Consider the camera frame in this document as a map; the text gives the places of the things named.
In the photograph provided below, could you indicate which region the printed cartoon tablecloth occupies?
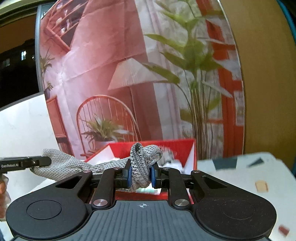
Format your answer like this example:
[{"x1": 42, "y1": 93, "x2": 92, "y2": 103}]
[{"x1": 196, "y1": 152, "x2": 296, "y2": 241}]

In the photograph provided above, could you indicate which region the dark window with grey frame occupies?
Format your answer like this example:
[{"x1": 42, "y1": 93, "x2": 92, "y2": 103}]
[{"x1": 0, "y1": 5, "x2": 48, "y2": 109}]

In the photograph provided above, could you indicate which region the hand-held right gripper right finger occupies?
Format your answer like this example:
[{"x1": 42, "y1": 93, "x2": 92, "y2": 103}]
[{"x1": 150, "y1": 167, "x2": 228, "y2": 210}]

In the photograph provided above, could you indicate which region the grey knitted sock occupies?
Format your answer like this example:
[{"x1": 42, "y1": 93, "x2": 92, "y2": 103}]
[{"x1": 30, "y1": 142, "x2": 163, "y2": 193}]

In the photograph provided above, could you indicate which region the teal curtain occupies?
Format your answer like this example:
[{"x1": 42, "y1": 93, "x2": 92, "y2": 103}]
[{"x1": 276, "y1": 0, "x2": 296, "y2": 26}]

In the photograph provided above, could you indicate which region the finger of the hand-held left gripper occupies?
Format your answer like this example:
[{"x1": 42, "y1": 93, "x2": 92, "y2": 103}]
[{"x1": 28, "y1": 156, "x2": 52, "y2": 169}]

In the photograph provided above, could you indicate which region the room scene wall poster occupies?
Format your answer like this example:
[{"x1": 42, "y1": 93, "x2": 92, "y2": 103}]
[{"x1": 38, "y1": 0, "x2": 245, "y2": 163}]

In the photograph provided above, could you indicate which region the person's left hand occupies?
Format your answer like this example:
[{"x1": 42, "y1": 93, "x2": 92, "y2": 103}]
[{"x1": 0, "y1": 175, "x2": 10, "y2": 219}]

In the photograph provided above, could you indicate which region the red strawberry print box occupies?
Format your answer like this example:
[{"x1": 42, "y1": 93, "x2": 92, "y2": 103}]
[{"x1": 84, "y1": 139, "x2": 197, "y2": 201}]

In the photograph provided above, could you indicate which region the white marble board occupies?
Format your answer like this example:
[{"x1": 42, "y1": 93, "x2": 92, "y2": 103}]
[{"x1": 0, "y1": 93, "x2": 75, "y2": 232}]

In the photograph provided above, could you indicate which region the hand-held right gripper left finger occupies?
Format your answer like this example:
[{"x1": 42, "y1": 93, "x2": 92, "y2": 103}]
[{"x1": 55, "y1": 166, "x2": 133, "y2": 209}]

